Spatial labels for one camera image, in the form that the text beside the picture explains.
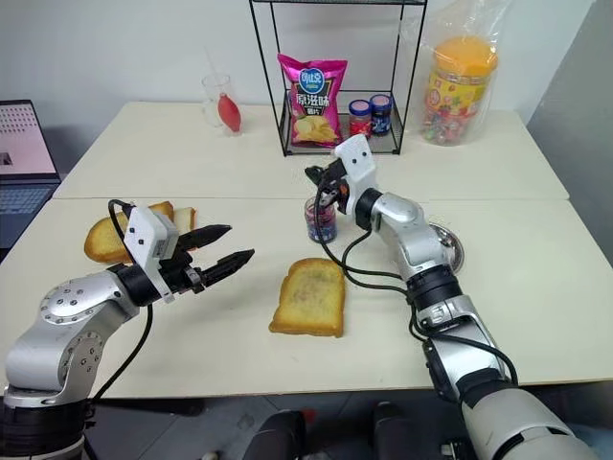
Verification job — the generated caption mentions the round metal plate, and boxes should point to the round metal plate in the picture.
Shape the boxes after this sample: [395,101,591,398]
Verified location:
[427,220,465,277]

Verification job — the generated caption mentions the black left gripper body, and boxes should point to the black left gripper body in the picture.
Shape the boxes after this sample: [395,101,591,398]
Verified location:
[157,229,207,296]

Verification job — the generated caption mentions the black wire shelf rack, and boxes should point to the black wire shelf rack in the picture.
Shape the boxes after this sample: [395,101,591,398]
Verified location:
[248,0,428,158]

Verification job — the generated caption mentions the white bread slice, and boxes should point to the white bread slice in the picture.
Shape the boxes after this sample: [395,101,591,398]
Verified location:
[171,205,200,232]

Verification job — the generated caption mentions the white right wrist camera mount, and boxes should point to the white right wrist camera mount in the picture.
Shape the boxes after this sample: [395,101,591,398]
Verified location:
[333,134,379,215]

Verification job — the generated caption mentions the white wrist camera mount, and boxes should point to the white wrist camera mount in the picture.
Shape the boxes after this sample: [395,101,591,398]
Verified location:
[333,134,379,215]
[123,205,181,306]

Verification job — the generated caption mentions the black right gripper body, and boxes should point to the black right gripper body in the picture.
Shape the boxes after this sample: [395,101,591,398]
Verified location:
[313,160,353,215]

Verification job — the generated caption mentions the bread slices at left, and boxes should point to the bread slices at left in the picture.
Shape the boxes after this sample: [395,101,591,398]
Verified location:
[83,210,138,265]

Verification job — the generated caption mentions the candy jar with orange lid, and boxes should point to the candy jar with orange lid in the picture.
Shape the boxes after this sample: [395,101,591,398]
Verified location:
[423,35,499,145]

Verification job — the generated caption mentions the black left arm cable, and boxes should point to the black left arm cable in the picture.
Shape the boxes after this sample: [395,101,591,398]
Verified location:
[88,198,155,403]

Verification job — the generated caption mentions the dark rounded shape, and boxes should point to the dark rounded shape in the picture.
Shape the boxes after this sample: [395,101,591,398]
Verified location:
[258,409,307,460]

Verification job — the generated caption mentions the clear drinking glass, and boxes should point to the clear drinking glass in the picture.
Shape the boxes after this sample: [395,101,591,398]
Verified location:
[200,72,232,128]

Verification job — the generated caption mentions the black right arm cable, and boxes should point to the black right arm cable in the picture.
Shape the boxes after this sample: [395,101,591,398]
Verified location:
[319,224,521,387]

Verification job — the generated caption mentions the blue jam jar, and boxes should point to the blue jam jar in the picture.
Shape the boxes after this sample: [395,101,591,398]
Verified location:
[368,94,394,138]

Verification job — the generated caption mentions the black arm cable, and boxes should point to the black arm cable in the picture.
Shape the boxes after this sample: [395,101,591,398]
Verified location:
[88,198,155,403]
[319,224,521,387]

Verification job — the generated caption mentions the open glass jam jar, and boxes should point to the open glass jam jar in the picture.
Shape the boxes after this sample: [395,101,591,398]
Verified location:
[304,195,339,244]

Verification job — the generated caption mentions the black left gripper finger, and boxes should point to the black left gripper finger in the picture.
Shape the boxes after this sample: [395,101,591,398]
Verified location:
[198,247,257,288]
[177,222,235,251]

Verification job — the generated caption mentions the red jam jar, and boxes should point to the red jam jar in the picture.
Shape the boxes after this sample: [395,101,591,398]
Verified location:
[348,99,373,139]

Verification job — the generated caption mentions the clear plastic bag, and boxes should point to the clear plastic bag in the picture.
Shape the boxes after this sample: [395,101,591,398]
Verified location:
[406,0,509,148]

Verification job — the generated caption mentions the toasted bread slice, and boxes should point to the toasted bread slice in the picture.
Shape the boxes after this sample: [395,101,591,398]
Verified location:
[267,257,347,339]

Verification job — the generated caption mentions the pink potato chips bag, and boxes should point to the pink potato chips bag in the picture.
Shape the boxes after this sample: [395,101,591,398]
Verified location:
[277,53,349,149]

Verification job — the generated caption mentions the open laptop computer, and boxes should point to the open laptop computer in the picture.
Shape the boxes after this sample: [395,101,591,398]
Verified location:
[0,99,63,217]

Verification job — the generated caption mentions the small crusted bread slice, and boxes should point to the small crusted bread slice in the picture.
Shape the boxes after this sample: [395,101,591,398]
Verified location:
[146,200,176,224]

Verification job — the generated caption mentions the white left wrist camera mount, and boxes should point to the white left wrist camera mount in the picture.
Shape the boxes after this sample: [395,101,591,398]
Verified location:
[123,205,181,306]

